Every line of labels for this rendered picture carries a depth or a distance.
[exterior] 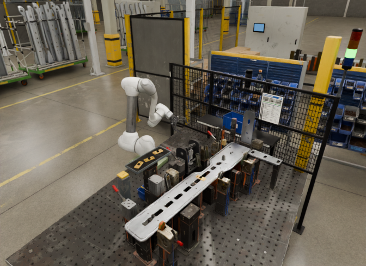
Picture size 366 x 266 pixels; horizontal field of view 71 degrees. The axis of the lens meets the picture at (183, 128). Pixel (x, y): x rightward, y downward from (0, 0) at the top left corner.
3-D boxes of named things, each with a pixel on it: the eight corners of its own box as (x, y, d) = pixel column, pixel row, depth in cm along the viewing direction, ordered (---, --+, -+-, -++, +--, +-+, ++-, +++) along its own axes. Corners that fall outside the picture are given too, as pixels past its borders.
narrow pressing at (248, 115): (250, 144, 251) (255, 113, 235) (240, 140, 257) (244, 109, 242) (250, 144, 251) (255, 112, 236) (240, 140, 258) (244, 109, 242)
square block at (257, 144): (255, 175, 257) (260, 144, 241) (247, 171, 262) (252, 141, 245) (258, 171, 263) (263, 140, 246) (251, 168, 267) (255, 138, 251)
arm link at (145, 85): (158, 85, 254) (145, 83, 257) (152, 76, 237) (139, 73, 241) (154, 97, 250) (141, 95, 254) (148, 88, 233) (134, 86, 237)
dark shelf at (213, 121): (270, 148, 245) (271, 145, 244) (195, 121, 296) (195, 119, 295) (280, 139, 260) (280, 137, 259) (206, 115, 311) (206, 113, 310)
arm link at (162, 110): (170, 111, 303) (163, 119, 301) (160, 102, 304) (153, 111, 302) (170, 109, 292) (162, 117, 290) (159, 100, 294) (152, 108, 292)
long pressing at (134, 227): (145, 246, 150) (145, 245, 150) (120, 227, 163) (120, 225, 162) (252, 150, 245) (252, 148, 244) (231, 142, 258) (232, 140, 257)
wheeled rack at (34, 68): (40, 80, 771) (23, 16, 690) (19, 76, 814) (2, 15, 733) (89, 67, 919) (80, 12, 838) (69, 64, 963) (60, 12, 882)
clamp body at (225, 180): (224, 219, 207) (227, 185, 191) (211, 211, 214) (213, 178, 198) (230, 212, 213) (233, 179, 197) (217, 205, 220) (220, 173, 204)
